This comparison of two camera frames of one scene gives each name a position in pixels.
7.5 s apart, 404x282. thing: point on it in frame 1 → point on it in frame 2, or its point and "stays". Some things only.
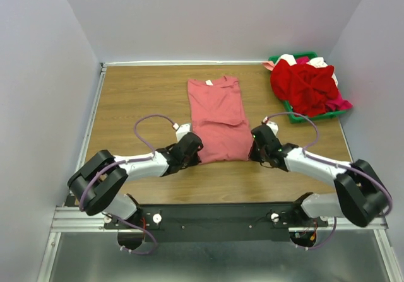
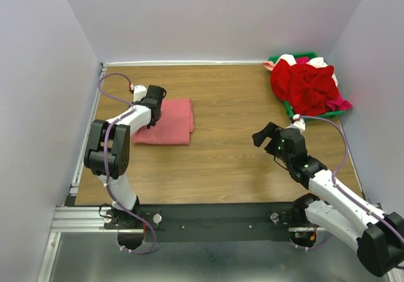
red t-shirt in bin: (307, 89) stays
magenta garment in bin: (337, 103) stays
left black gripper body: (191, 161) → (160, 113)
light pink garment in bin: (269, 65) stays
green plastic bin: (296, 118) stays
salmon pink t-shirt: (218, 119) → (173, 128)
